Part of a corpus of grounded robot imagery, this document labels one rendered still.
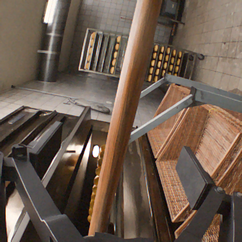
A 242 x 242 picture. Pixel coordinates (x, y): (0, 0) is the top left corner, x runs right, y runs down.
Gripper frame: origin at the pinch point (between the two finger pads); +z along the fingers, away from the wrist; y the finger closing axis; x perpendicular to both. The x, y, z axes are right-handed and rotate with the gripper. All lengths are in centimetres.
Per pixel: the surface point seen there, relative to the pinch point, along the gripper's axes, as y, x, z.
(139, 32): -0.5, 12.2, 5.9
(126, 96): -0.3, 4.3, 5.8
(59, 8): -117, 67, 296
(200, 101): 27, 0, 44
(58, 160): -21, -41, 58
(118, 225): 3.1, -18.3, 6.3
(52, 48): -115, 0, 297
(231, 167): 44, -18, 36
